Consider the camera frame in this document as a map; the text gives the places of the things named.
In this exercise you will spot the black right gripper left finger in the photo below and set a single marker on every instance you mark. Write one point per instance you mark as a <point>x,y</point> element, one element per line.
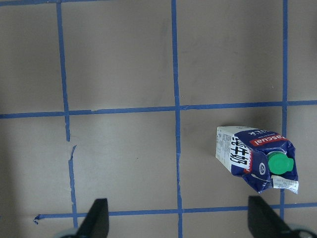
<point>96,222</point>

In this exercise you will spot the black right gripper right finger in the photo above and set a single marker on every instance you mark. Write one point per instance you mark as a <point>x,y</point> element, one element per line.
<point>263,222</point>

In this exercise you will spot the blue white milk carton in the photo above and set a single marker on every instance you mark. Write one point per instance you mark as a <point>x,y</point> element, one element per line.
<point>263,159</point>

